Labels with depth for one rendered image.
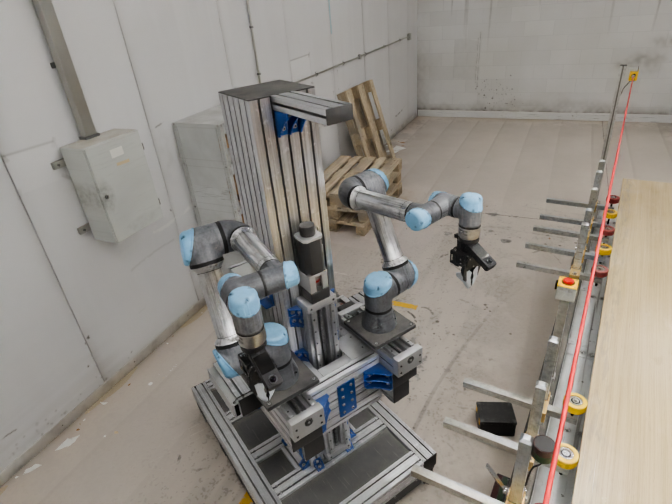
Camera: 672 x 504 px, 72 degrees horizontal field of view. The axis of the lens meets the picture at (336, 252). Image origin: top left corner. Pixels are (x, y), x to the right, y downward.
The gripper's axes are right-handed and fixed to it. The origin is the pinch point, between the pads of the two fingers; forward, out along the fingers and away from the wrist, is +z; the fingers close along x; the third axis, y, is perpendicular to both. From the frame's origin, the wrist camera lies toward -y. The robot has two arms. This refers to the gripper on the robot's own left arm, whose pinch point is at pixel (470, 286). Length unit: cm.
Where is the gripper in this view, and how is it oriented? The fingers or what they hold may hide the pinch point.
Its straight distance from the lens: 177.0
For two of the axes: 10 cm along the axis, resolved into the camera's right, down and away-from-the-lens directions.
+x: -8.1, 3.4, -4.7
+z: 0.8, 8.7, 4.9
